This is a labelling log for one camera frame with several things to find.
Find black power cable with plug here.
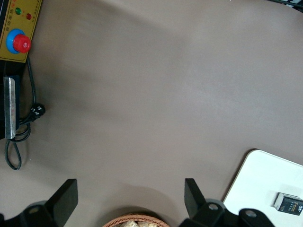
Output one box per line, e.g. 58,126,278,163
4,56,47,171

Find cream plastic tray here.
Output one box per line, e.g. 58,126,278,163
222,148,303,227

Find silver metal strip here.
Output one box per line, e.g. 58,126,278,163
3,77,17,140

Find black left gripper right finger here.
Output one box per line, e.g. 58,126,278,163
179,178,275,227

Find round wicker basket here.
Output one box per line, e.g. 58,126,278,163
102,213,170,227

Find black cables at table edge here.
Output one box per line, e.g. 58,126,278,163
265,0,303,10

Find small black box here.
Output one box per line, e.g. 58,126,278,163
274,192,303,216

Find yellow emergency stop control box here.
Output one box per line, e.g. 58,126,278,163
0,0,43,140

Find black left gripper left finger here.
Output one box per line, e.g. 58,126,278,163
22,179,79,227

